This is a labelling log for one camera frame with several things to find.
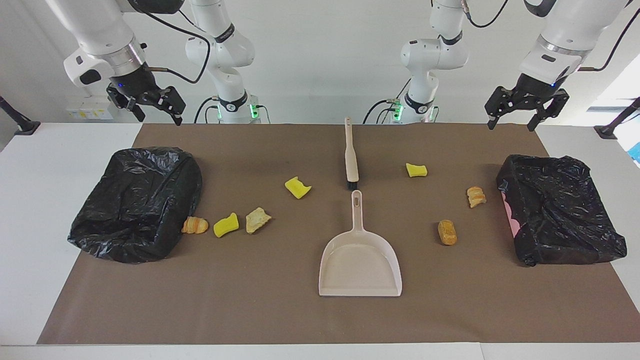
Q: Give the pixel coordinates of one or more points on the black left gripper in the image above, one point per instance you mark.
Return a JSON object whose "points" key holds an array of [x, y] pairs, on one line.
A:
{"points": [[535, 89]]}

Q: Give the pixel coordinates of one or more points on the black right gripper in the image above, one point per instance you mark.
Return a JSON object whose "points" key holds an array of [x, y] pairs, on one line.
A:
{"points": [[137, 80]]}

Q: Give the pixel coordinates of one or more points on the golden mini croissant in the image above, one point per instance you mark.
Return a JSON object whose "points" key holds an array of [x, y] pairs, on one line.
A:
{"points": [[195, 225], [476, 197]]}

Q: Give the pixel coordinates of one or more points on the yellow sponge piece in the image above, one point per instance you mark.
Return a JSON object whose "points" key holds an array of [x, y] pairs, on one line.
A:
{"points": [[416, 170], [226, 225], [297, 188]]}

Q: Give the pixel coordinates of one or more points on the brown bread roll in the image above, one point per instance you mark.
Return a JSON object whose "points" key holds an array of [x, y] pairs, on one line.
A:
{"points": [[447, 233]]}

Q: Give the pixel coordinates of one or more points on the beige bread chunk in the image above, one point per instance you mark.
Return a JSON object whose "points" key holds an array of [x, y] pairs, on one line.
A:
{"points": [[257, 220]]}

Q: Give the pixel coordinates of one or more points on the beige hand brush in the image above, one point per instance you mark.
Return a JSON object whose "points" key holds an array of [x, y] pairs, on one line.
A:
{"points": [[351, 160]]}

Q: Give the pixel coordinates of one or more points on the beige plastic dustpan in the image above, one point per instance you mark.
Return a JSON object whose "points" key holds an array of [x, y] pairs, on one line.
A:
{"points": [[360, 265]]}

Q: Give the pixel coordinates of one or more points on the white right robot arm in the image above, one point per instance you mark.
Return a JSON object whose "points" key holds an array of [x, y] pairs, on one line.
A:
{"points": [[100, 30]]}

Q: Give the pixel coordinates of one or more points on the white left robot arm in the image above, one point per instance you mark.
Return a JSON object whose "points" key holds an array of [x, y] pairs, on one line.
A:
{"points": [[565, 30]]}

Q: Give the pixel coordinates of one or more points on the black trash bag bin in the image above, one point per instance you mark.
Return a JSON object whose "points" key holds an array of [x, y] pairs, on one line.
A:
{"points": [[135, 210], [565, 215]]}

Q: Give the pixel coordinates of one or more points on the pink plastic bin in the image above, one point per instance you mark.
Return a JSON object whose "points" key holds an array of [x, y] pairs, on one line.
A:
{"points": [[509, 212]]}

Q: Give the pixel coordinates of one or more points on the black stand foot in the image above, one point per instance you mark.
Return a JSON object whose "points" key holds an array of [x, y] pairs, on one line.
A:
{"points": [[610, 130], [22, 126]]}

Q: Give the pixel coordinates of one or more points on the green-lit base connector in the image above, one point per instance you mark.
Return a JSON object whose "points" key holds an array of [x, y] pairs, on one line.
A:
{"points": [[254, 109], [398, 111]]}

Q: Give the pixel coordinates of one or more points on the blue object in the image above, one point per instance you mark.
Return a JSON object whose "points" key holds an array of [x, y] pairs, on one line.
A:
{"points": [[636, 151]]}

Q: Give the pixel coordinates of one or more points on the brown table mat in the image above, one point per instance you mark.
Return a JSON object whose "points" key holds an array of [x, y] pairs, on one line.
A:
{"points": [[250, 310]]}

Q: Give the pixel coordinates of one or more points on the white wall socket box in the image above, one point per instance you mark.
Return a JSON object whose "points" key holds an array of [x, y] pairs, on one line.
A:
{"points": [[90, 109]]}

